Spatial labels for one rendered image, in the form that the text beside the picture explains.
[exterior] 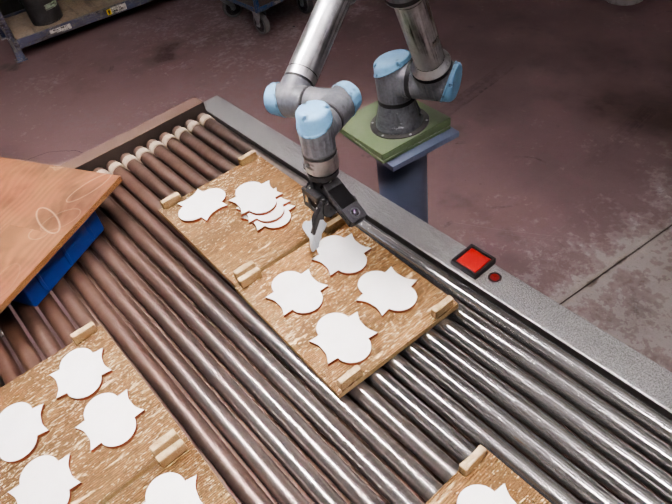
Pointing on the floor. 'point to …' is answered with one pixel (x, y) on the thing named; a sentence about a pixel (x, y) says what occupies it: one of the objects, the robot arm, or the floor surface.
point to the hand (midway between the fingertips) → (339, 237)
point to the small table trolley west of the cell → (260, 10)
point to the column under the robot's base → (411, 176)
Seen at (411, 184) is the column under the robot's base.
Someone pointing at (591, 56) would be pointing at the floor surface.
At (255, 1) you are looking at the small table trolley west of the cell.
